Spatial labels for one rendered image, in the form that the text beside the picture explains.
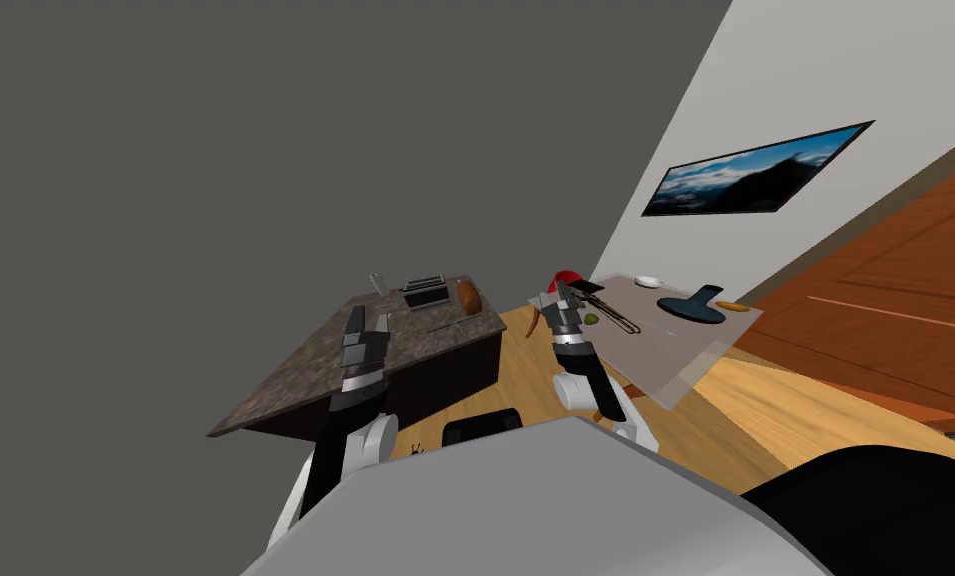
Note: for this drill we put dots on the pale grey cup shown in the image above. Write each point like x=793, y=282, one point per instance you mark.
x=378, y=284

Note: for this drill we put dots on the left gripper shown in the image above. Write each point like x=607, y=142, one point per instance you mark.
x=365, y=354

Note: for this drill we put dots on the pale glass table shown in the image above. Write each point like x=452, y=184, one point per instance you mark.
x=669, y=352

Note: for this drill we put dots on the mountain picture in black frame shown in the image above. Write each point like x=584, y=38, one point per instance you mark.
x=757, y=172

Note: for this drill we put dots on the black tongs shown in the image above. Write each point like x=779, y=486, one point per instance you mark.
x=617, y=318

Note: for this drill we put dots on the white bowl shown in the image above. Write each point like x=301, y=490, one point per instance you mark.
x=649, y=282

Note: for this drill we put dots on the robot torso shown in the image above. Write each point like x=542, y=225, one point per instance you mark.
x=525, y=512

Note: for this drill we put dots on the dark stone-top counter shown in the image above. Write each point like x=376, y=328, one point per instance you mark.
x=293, y=388

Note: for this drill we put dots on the brown bread loaf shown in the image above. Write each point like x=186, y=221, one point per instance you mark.
x=470, y=298

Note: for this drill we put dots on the black and silver toaster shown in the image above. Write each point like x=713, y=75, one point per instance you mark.
x=426, y=294

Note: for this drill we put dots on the black flat object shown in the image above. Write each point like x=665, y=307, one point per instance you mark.
x=589, y=286

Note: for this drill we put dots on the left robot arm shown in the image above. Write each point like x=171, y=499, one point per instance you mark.
x=337, y=448

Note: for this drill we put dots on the orange bread roll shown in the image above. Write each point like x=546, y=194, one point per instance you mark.
x=733, y=306

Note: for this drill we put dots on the brown wooden door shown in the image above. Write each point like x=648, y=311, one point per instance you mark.
x=885, y=320

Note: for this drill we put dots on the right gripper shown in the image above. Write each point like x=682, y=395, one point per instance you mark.
x=561, y=318

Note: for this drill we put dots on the red rounded object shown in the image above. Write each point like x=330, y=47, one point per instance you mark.
x=559, y=278

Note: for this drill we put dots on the dark knife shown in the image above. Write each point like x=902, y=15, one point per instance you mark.
x=453, y=324

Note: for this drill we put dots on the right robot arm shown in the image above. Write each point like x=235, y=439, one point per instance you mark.
x=597, y=384

